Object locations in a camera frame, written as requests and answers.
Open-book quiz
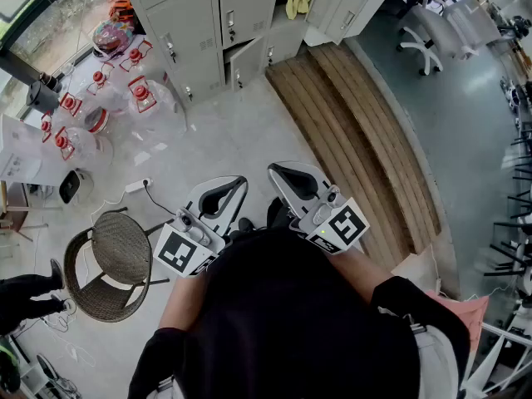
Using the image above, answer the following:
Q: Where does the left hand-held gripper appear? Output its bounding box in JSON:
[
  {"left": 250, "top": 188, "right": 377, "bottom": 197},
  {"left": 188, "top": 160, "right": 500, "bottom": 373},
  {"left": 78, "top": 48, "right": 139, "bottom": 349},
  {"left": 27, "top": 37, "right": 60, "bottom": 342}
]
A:
[{"left": 152, "top": 175, "right": 249, "bottom": 278}]

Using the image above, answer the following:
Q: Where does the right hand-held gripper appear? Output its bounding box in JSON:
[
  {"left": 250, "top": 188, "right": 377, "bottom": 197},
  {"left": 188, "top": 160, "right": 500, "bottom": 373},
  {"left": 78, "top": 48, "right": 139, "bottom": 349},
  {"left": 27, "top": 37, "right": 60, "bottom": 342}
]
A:
[{"left": 267, "top": 160, "right": 371, "bottom": 256}]

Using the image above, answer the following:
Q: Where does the grey metal locker cabinet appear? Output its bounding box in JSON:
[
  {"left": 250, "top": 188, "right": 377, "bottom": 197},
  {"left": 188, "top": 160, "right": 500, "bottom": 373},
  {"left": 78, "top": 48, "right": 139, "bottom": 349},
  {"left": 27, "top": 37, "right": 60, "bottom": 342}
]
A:
[{"left": 116, "top": 0, "right": 370, "bottom": 104}]

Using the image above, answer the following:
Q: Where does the person's right forearm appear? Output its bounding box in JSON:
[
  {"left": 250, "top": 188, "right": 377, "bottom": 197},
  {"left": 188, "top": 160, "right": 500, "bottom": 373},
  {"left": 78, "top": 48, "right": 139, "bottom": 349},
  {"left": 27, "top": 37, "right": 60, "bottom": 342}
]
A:
[{"left": 328, "top": 245, "right": 400, "bottom": 307}]

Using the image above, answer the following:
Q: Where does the person's left forearm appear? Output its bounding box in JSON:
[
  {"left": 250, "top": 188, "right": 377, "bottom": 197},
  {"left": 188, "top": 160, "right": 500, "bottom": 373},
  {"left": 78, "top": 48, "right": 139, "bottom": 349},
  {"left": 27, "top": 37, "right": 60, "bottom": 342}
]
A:
[{"left": 157, "top": 268, "right": 217, "bottom": 333}]

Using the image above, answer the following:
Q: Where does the wooden plank platform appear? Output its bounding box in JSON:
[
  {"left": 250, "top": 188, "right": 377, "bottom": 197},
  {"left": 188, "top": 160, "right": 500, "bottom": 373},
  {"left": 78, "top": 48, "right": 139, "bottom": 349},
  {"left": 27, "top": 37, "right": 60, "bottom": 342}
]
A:
[{"left": 265, "top": 42, "right": 442, "bottom": 268}]

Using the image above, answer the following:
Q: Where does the white power strip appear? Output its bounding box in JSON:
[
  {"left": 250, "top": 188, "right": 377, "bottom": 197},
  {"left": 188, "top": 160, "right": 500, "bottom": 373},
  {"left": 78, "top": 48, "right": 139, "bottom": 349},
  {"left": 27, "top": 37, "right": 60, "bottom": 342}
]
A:
[{"left": 124, "top": 176, "right": 154, "bottom": 195}]

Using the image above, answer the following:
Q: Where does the brown wicker chair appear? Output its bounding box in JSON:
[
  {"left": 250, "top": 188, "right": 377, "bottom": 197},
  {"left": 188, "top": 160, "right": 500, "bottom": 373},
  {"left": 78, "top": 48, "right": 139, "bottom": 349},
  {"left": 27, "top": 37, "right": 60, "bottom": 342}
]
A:
[{"left": 62, "top": 206, "right": 171, "bottom": 323}]

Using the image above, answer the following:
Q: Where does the cluster of clear water jugs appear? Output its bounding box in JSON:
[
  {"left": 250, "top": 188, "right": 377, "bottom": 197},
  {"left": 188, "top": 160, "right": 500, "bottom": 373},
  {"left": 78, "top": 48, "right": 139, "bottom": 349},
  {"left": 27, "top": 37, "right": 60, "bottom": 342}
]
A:
[{"left": 39, "top": 39, "right": 188, "bottom": 165}]

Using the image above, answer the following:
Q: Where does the person in black shirt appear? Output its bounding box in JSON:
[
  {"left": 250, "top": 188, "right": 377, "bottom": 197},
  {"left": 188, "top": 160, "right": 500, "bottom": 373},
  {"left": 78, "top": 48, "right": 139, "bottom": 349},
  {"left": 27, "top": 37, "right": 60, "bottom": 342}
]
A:
[{"left": 126, "top": 197, "right": 473, "bottom": 399}]

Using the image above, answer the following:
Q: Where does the small white black heater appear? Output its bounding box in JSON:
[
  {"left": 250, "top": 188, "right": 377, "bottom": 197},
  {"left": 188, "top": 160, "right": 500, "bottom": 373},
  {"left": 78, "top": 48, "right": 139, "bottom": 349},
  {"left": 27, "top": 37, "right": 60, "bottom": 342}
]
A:
[{"left": 57, "top": 168, "right": 95, "bottom": 205}]

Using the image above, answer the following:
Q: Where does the colourful patterned helmet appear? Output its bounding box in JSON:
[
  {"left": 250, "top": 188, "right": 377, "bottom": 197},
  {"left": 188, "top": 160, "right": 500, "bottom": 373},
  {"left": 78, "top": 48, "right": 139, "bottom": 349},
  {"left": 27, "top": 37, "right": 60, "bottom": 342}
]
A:
[{"left": 91, "top": 18, "right": 136, "bottom": 57}]

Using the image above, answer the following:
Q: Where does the brown wooden stool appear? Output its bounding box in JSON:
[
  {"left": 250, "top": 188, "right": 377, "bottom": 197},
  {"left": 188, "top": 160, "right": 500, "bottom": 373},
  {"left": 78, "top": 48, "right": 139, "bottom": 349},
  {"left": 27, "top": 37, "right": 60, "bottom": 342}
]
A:
[{"left": 0, "top": 180, "right": 63, "bottom": 243}]

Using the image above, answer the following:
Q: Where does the white sign board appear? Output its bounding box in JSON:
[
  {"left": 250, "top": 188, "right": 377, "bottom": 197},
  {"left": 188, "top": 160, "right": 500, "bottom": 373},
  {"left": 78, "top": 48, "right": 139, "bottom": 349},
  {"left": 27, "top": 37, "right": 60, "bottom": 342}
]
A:
[{"left": 0, "top": 113, "right": 55, "bottom": 187}]

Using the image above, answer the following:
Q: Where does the pink cloth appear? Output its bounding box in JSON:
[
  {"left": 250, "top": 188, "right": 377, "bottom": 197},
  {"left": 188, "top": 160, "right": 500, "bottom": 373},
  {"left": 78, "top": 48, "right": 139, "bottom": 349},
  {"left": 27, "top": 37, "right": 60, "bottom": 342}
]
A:
[{"left": 423, "top": 289, "right": 490, "bottom": 352}]

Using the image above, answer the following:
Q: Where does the black cylindrical bin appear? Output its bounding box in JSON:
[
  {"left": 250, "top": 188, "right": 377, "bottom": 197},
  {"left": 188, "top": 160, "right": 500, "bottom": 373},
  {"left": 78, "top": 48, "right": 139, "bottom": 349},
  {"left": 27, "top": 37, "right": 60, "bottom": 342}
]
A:
[{"left": 25, "top": 71, "right": 63, "bottom": 118}]

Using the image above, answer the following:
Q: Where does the white grey office chair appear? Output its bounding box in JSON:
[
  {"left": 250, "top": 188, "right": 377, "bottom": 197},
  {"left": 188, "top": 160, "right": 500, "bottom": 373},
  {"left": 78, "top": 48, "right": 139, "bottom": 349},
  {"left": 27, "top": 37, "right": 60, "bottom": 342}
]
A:
[{"left": 395, "top": 0, "right": 504, "bottom": 77}]

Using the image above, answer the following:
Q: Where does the light grey backpack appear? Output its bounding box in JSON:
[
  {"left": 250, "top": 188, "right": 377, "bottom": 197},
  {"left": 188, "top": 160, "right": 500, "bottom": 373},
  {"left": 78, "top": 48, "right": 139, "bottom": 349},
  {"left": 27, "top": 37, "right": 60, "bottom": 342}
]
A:
[{"left": 373, "top": 305, "right": 461, "bottom": 399}]

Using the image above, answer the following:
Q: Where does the orange striped bag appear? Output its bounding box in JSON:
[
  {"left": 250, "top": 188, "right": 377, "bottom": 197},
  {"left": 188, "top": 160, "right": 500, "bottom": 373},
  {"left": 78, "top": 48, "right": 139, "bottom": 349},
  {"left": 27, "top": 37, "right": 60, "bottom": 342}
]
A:
[{"left": 108, "top": 0, "right": 136, "bottom": 22}]

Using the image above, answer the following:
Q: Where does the small white wheeled device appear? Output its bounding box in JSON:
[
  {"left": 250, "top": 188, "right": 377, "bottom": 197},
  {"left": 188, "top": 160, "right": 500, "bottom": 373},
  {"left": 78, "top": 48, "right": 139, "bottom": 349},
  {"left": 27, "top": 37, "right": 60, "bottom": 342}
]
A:
[{"left": 500, "top": 77, "right": 525, "bottom": 114}]

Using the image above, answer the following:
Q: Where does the large glass window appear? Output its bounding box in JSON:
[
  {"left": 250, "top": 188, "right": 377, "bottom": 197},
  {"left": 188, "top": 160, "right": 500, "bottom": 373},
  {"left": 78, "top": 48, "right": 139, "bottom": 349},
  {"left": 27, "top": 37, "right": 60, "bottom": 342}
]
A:
[{"left": 0, "top": 0, "right": 121, "bottom": 120}]

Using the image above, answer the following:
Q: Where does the black power cable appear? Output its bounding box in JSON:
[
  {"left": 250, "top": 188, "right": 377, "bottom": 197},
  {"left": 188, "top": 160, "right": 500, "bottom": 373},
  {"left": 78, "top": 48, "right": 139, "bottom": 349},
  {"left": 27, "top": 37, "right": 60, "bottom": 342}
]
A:
[{"left": 143, "top": 180, "right": 180, "bottom": 218}]

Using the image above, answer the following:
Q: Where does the white metal frame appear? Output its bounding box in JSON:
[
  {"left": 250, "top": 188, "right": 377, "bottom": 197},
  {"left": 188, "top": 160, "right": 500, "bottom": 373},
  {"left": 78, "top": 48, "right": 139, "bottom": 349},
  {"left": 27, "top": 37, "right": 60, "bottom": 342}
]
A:
[{"left": 463, "top": 321, "right": 532, "bottom": 399}]

